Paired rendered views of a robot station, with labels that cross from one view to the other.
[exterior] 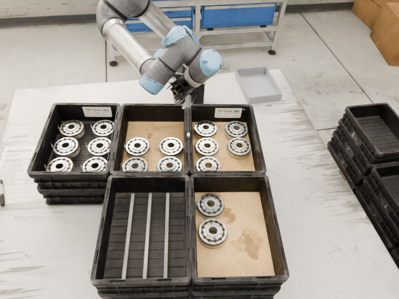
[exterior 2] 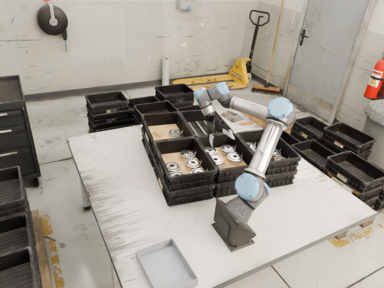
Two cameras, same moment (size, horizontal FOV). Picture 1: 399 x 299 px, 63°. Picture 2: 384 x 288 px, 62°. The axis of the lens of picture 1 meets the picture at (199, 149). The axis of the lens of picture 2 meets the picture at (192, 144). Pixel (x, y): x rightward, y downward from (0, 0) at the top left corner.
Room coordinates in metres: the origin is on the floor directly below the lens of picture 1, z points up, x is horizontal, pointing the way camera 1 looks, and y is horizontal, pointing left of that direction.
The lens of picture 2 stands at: (2.55, -0.53, 2.04)
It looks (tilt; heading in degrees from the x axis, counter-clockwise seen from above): 32 degrees down; 163
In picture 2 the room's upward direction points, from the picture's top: 5 degrees clockwise
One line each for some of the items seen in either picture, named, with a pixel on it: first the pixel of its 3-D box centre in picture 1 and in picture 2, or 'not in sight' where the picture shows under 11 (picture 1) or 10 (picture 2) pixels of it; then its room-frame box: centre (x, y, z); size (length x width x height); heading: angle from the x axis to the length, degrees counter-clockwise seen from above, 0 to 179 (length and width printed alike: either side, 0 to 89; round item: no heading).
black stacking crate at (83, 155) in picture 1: (81, 145); (265, 152); (0.89, 0.50, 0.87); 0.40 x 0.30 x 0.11; 5
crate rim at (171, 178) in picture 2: (224, 137); (183, 156); (0.95, -0.10, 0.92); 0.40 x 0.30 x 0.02; 5
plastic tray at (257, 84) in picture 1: (257, 84); (166, 267); (1.58, -0.32, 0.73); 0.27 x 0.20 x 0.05; 16
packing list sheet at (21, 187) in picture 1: (21, 171); (295, 164); (0.85, 0.80, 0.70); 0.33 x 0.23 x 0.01; 14
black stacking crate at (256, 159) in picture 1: (222, 145); (183, 163); (0.95, -0.10, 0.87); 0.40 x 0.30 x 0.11; 5
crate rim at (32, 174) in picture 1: (79, 136); (267, 146); (0.89, 0.50, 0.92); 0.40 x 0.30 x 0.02; 5
